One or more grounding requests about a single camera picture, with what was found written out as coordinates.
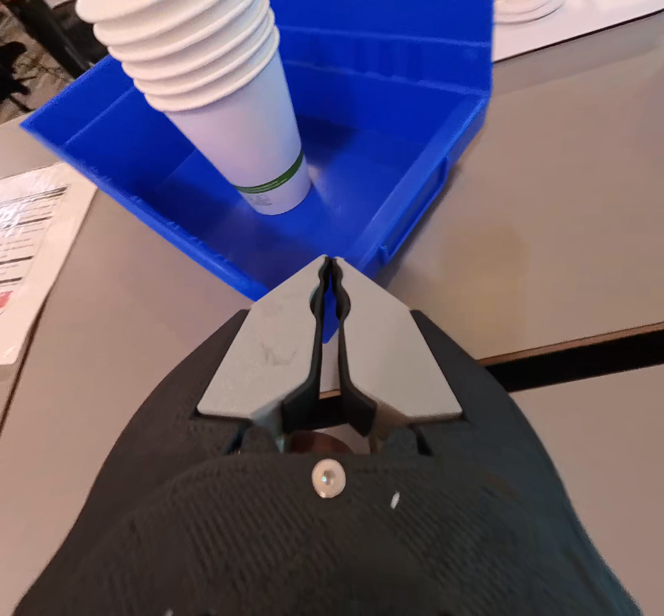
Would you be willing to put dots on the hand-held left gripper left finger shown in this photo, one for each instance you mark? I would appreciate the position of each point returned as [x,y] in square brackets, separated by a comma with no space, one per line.
[259,362]

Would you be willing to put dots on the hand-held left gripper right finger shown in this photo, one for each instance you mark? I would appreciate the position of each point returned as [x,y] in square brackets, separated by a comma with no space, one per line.
[404,367]

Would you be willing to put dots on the blue plastic bin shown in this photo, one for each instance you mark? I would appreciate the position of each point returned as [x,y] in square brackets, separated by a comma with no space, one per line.
[404,133]

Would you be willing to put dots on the stack of white paper cups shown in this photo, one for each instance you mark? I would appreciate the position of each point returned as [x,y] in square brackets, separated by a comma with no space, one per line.
[233,123]

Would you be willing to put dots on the printed checklist sheet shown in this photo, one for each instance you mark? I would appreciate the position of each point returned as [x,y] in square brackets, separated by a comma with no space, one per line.
[31,263]

